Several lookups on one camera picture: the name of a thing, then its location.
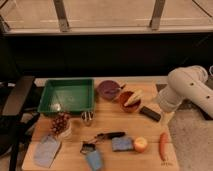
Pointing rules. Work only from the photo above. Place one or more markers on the yellow banana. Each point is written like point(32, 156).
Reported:
point(135, 97)

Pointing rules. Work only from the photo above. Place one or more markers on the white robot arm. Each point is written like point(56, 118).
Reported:
point(186, 83)

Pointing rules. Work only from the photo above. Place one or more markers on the purple plate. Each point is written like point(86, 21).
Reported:
point(108, 89)

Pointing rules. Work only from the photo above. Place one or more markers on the small metal cup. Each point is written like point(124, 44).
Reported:
point(87, 117)

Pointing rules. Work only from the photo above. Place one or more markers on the green plastic tray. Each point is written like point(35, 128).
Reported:
point(74, 96)

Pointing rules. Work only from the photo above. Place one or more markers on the black rectangular block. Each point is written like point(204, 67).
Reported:
point(150, 113)

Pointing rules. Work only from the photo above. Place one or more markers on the wooden cutting board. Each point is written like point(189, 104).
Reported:
point(108, 118)

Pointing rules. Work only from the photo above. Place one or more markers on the blue sponge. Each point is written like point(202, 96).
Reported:
point(122, 144)

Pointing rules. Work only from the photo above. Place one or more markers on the white bowl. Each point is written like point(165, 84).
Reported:
point(66, 132)

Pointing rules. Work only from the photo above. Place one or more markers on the bunch of red grapes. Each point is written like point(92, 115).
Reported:
point(59, 123)

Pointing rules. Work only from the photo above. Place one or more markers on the red yellow apple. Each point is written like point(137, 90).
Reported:
point(140, 144)

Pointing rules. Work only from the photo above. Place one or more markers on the orange carrot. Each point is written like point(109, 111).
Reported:
point(162, 145)

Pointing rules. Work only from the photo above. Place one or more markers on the grey blue cloth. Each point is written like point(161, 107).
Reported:
point(46, 151)

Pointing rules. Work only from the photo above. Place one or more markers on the black chair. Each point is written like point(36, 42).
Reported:
point(12, 129)

